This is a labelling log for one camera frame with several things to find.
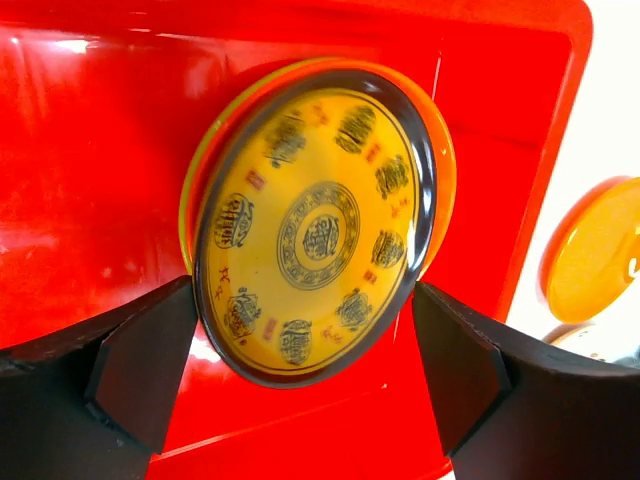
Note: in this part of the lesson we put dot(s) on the orange plate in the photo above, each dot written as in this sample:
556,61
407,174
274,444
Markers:
440,138
592,256

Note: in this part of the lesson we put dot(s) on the yellow brown patterned plate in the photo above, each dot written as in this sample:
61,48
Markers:
315,227

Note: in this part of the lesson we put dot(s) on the red plastic bin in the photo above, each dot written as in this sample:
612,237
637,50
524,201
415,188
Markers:
103,104

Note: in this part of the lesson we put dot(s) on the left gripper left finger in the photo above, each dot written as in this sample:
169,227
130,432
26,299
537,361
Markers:
94,400

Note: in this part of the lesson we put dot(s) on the beige plate with motifs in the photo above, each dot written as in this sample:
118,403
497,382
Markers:
613,344

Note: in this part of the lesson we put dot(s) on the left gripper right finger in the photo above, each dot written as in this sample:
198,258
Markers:
509,406

